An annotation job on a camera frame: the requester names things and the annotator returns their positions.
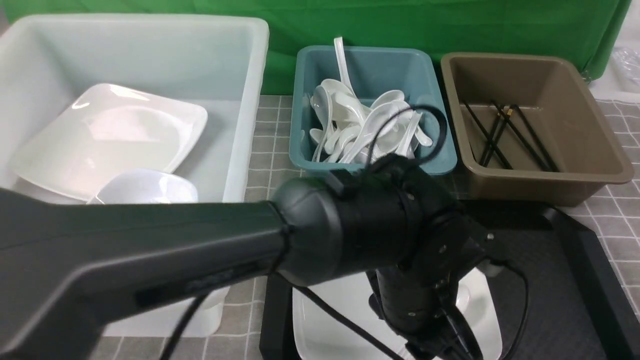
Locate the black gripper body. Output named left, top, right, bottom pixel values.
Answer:
left=369, top=267, right=484, bottom=360

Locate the white square rice plate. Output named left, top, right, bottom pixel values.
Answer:
left=292, top=269, right=503, bottom=360

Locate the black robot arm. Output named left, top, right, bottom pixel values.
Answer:
left=1, top=154, right=487, bottom=360

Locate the white square plate in tub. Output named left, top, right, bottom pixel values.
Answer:
left=9, top=83, right=208, bottom=201

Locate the black serving tray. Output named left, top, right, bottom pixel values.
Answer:
left=268, top=199, right=639, bottom=360

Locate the large front white spoon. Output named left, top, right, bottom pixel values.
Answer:
left=339, top=102, right=400, bottom=164

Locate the brown plastic bin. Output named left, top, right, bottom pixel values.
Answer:
left=440, top=52, right=634, bottom=207

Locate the back right white spoon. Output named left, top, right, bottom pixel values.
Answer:
left=370, top=89, right=406, bottom=111

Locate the grey checked tablecloth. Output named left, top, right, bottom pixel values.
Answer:
left=90, top=95, right=639, bottom=360

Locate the black chopstick gold tip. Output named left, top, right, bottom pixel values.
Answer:
left=480, top=104, right=514, bottom=170

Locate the long black chopstick in bin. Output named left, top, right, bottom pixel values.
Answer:
left=490, top=99, right=550, bottom=172

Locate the left white spoon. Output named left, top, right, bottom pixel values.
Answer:
left=311, top=85, right=334, bottom=162

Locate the teal plastic bin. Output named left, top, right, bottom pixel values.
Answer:
left=289, top=45, right=446, bottom=177

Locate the upright white spoon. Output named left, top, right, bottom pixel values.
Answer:
left=333, top=36, right=355, bottom=97

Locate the top bowl of stack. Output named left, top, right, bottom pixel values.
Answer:
left=87, top=168, right=199, bottom=205

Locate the large white plastic tub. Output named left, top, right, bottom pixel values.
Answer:
left=0, top=14, right=270, bottom=338

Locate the clear plastic bag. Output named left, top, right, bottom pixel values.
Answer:
left=611, top=47, right=640, bottom=87

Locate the green backdrop cloth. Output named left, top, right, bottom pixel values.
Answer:
left=1, top=0, right=631, bottom=95

